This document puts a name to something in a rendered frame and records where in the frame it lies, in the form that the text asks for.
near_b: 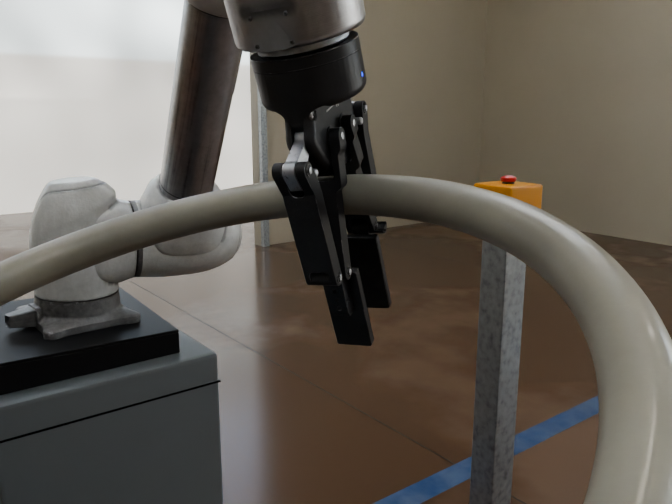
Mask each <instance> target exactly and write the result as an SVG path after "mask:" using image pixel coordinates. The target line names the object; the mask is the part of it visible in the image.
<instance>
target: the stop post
mask: <svg viewBox="0 0 672 504"><path fill-rule="evenodd" d="M474 186H475V187H479V188H483V189H487V190H490V191H494V192H497V193H501V194H504V195H507V196H510V197H513V198H515V199H518V200H521V201H523V202H526V203H528V204H531V205H533V206H535V207H537V208H540V209H541V204H542V189H543V186H542V185H541V184H535V183H526V182H517V181H515V182H503V181H492V182H481V183H475V184H474ZM525 272H526V264H525V263H524V262H522V261H521V260H519V259H518V258H516V257H515V256H513V255H511V254H510V253H508V252H506V251H505V250H503V249H501V248H499V247H497V246H495V245H493V244H491V243H488V242H486V241H484V240H483V241H482V261H481V281H480V301H479V321H478V341H477V361H476V382H475V402H474V422H473V442H472V462H471V482H470V502H469V504H510V502H511V487H512V471H513V456H514V441H515V425H516V410H517V395H518V379H519V364H520V348H521V333H522V318H523V302H524V287H525Z"/></svg>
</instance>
